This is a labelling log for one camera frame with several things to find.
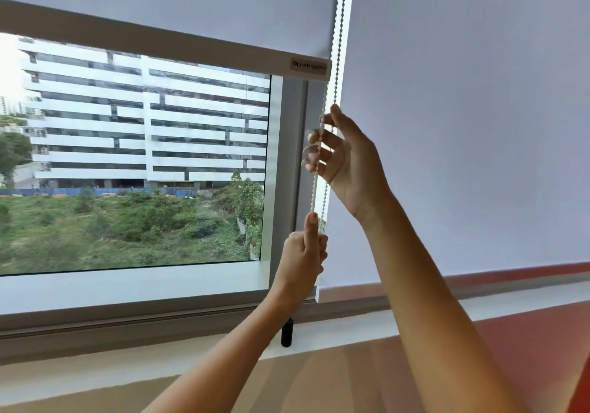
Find person's left hand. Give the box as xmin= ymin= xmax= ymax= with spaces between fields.
xmin=271 ymin=212 xmax=329 ymax=308

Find person's right hand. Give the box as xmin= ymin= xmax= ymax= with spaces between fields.
xmin=301 ymin=104 xmax=398 ymax=223

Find white bead chain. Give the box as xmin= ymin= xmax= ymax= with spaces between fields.
xmin=309 ymin=0 xmax=349 ymax=244

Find person's right forearm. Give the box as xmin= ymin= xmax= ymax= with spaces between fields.
xmin=356 ymin=192 xmax=532 ymax=413

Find person's left forearm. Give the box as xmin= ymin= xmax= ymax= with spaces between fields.
xmin=142 ymin=286 xmax=301 ymax=413

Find wide white roller blind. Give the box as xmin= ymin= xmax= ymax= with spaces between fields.
xmin=315 ymin=0 xmax=590 ymax=304

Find white striped building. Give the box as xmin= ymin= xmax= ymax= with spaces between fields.
xmin=16 ymin=36 xmax=271 ymax=191

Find white roller blind with label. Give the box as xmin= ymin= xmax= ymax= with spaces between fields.
xmin=0 ymin=0 xmax=343 ymax=82

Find blue construction fence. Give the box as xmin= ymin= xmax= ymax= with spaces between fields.
xmin=0 ymin=187 xmax=214 ymax=198

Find grey window frame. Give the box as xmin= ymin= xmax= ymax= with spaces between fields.
xmin=0 ymin=75 xmax=324 ymax=366

